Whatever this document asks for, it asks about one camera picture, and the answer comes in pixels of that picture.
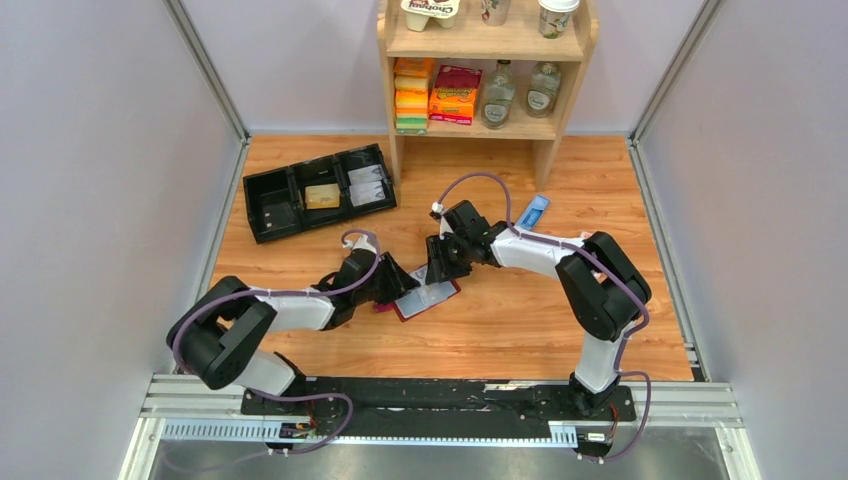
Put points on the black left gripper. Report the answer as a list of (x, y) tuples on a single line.
[(401, 281)]

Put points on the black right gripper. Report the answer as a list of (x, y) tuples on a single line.
[(438, 268)]

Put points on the white VIP card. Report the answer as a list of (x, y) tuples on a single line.
[(366, 174)]

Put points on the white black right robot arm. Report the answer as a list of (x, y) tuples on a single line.
[(605, 291)]

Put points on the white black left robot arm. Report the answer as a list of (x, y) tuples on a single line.
[(219, 338)]

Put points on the silver card in tray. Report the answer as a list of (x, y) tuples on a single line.
[(365, 193)]

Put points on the gold card in tray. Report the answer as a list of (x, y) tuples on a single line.
[(323, 196)]

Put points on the black three-compartment tray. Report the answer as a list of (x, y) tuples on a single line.
[(275, 206)]

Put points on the orange red snack box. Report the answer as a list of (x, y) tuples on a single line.
[(454, 94)]

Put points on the left clear glass bottle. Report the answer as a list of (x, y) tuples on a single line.
[(498, 95)]

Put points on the clear glass bottle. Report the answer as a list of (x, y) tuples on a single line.
[(498, 95), (543, 89)]

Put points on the wooden shelf unit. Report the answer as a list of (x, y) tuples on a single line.
[(473, 44)]

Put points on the stack of coloured sponges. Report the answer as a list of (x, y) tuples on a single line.
[(412, 79)]

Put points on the right clear glass bottle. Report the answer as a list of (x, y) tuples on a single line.
[(543, 89)]

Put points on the white yogurt cup pack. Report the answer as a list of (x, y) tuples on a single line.
[(418, 13)]

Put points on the patterned paper cup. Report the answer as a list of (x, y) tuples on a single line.
[(495, 12)]

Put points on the white lidded cup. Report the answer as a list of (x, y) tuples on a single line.
[(555, 16)]

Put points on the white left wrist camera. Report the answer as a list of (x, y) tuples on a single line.
[(360, 242)]

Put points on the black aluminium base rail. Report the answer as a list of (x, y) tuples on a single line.
[(440, 412)]

